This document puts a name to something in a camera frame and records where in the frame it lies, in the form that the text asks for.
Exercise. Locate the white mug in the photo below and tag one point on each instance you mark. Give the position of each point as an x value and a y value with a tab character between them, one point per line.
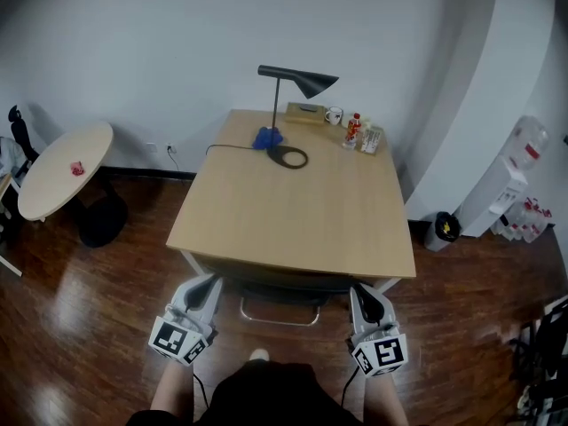
333	117

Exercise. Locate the grey trash bin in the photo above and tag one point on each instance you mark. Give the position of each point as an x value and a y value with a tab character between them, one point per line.
437	238

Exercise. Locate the person's right forearm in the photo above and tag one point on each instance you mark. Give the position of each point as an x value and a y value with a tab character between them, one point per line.
384	402

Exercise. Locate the cluster of red-capped jugs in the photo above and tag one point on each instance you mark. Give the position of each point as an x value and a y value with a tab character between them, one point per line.
528	222

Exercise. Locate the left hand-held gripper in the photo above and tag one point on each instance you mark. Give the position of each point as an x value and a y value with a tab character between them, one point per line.
171	340

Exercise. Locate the wooden tissue box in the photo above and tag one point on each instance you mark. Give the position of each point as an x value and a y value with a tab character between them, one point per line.
306	114

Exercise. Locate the clear bottle red label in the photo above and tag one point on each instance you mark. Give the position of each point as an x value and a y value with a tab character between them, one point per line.
352	133

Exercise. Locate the large clear water jug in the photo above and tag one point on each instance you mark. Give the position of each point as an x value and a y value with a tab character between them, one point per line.
530	142

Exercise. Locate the black desk lamp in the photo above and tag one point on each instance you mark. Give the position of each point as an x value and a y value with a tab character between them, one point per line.
315	82

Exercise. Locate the person's left white shoe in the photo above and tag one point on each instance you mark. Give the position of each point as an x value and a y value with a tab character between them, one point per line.
259	354

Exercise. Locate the white water dispenser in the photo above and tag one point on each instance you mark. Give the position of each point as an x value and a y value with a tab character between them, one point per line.
488	202

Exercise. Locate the square wooden desk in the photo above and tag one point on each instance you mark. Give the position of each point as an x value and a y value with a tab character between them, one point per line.
288	211

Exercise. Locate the white wall outlet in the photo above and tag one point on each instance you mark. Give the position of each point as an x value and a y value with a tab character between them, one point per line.
152	147
170	147

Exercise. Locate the white metal rack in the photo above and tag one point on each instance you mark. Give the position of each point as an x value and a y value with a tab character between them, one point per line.
543	404

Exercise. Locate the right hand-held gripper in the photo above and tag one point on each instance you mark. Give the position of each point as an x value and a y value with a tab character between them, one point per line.
386	353

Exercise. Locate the clear acrylic sign holder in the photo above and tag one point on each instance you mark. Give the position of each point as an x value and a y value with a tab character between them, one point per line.
370	141

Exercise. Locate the blue cloth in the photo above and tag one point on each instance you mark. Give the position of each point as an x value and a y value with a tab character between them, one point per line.
264	139

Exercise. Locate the person's left forearm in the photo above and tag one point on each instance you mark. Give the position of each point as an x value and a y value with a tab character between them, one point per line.
173	393

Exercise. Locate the small red object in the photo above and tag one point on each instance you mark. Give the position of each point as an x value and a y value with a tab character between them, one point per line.
77	168

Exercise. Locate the person's black clothing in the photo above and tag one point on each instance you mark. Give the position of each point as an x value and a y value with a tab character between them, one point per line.
266	397

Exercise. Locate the white leg wooden desk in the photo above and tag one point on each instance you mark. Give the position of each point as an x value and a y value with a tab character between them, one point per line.
11	267

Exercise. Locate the round wooden table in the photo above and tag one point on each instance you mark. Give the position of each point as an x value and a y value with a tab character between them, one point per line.
62	171

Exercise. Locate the black office chair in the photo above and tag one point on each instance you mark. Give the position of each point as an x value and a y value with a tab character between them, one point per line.
20	136
546	349

